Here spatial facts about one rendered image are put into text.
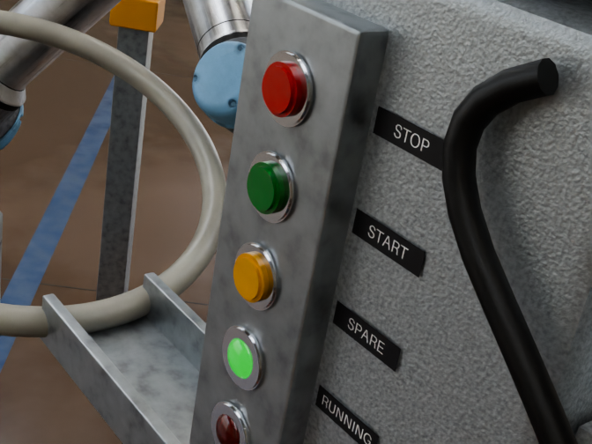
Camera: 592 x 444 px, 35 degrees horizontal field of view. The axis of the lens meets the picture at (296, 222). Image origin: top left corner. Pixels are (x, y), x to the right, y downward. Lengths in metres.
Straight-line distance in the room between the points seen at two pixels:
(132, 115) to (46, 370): 0.79
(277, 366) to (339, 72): 0.16
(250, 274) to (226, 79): 0.60
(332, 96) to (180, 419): 0.49
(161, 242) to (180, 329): 2.61
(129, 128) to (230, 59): 1.51
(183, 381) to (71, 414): 1.77
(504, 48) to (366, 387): 0.18
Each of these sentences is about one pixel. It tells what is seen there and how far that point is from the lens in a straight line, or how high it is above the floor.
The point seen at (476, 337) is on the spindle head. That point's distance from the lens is 0.40.
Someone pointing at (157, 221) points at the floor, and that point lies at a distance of 3.68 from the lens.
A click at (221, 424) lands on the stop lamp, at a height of 1.32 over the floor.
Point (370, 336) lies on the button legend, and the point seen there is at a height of 1.41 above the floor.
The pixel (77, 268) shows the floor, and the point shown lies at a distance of 3.32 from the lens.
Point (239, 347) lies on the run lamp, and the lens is 0.50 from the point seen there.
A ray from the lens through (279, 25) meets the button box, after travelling 0.45.
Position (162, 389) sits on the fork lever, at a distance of 0.88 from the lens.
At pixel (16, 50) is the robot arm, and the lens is 1.65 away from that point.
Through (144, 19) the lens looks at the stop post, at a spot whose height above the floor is 1.03.
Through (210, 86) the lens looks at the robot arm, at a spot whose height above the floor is 1.32.
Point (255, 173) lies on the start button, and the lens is 0.46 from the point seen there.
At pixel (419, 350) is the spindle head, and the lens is 0.43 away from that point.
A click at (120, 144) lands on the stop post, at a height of 0.67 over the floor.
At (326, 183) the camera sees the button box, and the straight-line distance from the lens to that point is 0.43.
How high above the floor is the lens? 1.65
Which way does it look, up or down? 25 degrees down
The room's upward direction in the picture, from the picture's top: 10 degrees clockwise
